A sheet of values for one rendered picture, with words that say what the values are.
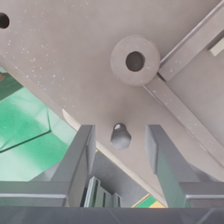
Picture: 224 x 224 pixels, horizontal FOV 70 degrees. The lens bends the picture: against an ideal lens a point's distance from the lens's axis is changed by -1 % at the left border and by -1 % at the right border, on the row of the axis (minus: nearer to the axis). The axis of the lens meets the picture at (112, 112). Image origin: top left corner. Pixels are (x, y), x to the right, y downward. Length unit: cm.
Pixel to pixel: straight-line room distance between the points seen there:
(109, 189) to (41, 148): 84
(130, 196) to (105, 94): 155
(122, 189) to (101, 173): 25
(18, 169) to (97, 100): 206
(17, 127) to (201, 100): 185
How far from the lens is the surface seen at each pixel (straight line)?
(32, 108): 178
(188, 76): 18
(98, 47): 16
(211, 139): 19
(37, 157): 200
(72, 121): 30
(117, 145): 15
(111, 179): 156
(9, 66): 35
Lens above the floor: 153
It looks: 73 degrees down
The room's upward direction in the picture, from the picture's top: 175 degrees counter-clockwise
